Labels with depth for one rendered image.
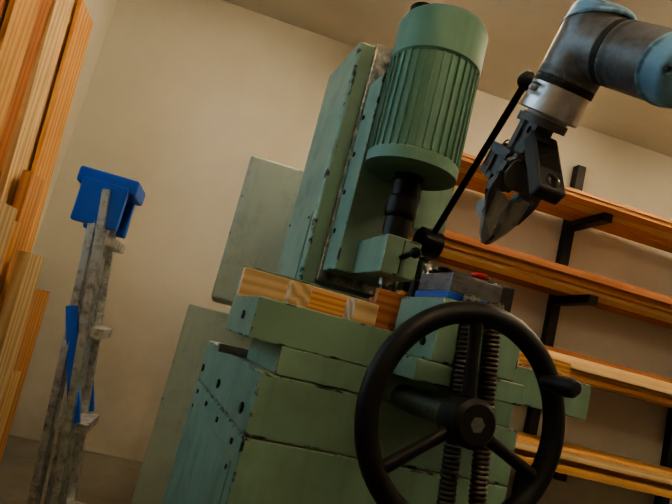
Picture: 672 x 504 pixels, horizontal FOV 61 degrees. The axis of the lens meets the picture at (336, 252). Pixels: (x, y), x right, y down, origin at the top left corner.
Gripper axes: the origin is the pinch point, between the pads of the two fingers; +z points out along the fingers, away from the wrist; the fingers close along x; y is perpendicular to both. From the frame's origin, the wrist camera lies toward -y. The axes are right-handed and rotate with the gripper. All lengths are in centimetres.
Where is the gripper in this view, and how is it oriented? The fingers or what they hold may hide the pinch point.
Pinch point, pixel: (489, 238)
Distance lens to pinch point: 94.8
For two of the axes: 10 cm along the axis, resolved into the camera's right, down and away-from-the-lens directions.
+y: -1.6, -4.3, 8.9
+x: -9.1, -2.8, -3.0
